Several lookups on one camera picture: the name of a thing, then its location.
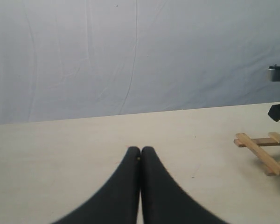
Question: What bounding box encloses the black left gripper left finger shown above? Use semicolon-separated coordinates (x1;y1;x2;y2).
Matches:
55;147;140;224

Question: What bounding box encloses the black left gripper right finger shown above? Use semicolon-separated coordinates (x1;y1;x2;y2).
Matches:
141;147;226;224

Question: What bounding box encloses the angled wooden stick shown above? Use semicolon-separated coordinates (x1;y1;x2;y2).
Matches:
268;132;280;144

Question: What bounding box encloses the blue backdrop cloth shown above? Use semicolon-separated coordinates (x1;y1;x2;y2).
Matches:
0;0;280;125

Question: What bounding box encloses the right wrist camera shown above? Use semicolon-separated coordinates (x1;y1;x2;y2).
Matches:
267;64;280;82

